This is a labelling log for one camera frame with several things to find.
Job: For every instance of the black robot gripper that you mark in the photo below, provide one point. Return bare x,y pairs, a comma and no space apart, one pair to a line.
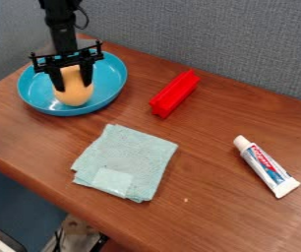
66,51

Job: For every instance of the yellow egg-shaped ball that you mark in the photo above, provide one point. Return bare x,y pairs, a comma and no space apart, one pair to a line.
76,93

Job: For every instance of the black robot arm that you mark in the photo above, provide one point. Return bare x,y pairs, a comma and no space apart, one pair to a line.
64,12

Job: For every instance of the blue plastic plate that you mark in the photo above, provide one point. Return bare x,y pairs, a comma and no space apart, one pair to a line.
36,93

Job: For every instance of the red plastic block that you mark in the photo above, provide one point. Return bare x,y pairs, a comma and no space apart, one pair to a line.
173,93

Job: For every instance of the light green folded cloth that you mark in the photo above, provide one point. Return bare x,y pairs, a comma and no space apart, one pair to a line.
124,163

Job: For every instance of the grey object under table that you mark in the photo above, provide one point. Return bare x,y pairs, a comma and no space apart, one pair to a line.
76,236

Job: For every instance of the white toothpaste tube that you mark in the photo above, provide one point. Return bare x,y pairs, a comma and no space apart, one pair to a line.
272,174

